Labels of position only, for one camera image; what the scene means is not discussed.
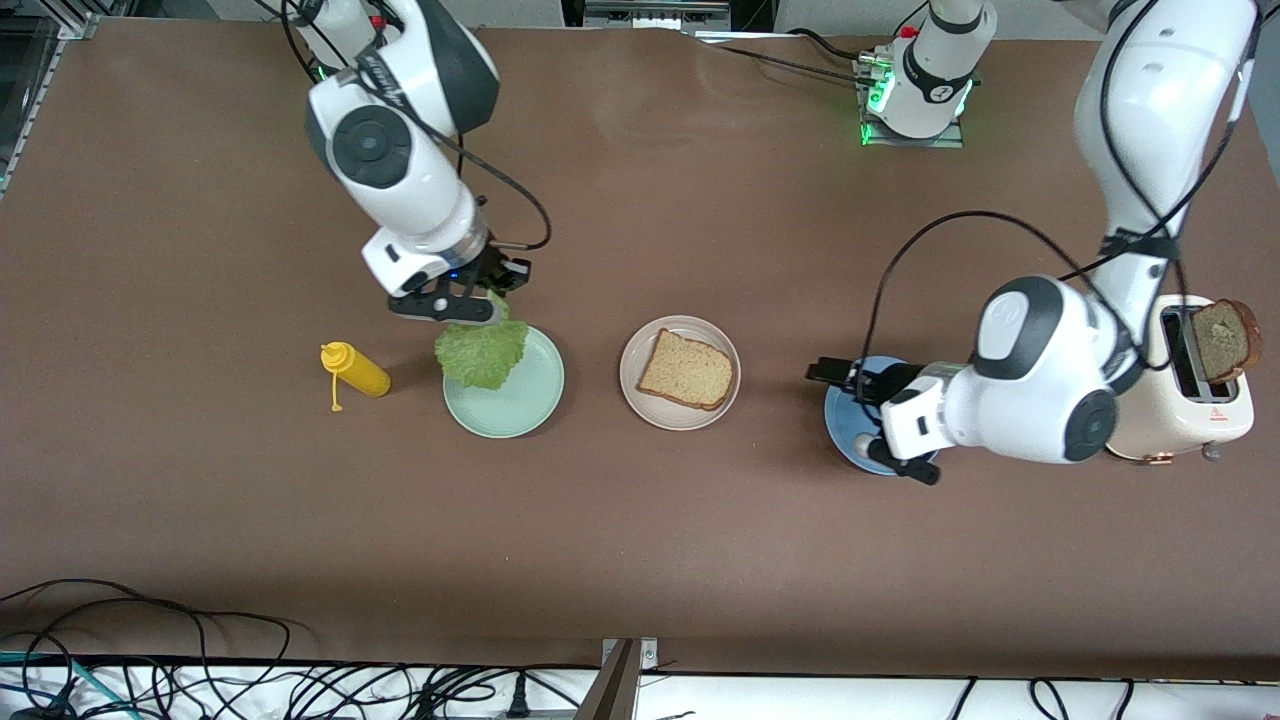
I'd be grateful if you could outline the green lettuce leaf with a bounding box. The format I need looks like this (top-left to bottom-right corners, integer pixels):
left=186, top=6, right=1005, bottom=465
left=433, top=290, right=530, bottom=392

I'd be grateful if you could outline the yellow mustard squeeze bottle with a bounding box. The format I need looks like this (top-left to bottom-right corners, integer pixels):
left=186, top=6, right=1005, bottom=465
left=320, top=341, right=392, bottom=413

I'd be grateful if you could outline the brown bread slice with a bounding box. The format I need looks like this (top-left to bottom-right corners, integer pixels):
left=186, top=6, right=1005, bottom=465
left=637, top=328, right=736, bottom=412
left=1190, top=298, right=1264, bottom=384

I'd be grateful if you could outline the blue plate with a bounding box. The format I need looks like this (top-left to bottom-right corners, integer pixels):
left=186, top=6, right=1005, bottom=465
left=823, top=356, right=941, bottom=477

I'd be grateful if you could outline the mint green plate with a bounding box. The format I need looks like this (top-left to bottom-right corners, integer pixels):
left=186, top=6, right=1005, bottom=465
left=442, top=325, right=566, bottom=440

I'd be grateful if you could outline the beige plate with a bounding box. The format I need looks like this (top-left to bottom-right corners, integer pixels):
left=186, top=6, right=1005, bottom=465
left=619, top=315, right=743, bottom=432

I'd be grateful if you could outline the cream white toaster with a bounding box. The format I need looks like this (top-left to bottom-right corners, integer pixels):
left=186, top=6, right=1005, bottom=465
left=1105, top=293, right=1256, bottom=467

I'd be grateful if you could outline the black metal stand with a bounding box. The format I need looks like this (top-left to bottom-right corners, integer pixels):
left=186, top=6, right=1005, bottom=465
left=560, top=0, right=776, bottom=36

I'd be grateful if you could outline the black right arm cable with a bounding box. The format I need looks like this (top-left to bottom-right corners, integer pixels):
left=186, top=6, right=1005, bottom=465
left=283, top=0, right=553, bottom=251

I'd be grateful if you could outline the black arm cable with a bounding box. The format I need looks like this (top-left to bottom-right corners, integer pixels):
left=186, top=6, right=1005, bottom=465
left=858, top=0, right=1263, bottom=401
left=283, top=0, right=553, bottom=251

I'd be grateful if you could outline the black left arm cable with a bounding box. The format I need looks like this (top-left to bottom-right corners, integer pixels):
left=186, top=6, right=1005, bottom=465
left=858, top=0, right=1263, bottom=401

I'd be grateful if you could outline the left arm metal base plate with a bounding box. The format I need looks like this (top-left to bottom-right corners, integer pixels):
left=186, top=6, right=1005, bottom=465
left=855, top=55, right=966, bottom=149

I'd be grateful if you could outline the thin black table cable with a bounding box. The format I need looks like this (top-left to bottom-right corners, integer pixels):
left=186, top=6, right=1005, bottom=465
left=700, top=38, right=873, bottom=85

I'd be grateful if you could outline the metal table bracket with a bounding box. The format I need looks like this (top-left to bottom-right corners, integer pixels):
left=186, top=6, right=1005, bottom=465
left=575, top=637, right=661, bottom=720

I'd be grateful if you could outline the black looped floor cable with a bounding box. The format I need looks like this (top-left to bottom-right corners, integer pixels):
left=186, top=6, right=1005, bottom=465
left=0, top=578, right=291, bottom=691

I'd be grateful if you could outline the aluminium frame rail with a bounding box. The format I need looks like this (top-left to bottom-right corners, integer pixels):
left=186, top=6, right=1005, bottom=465
left=0, top=0, right=101, bottom=196

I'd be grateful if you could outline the teal cable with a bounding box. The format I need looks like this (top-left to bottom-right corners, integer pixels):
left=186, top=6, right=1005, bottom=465
left=0, top=650, right=136, bottom=720

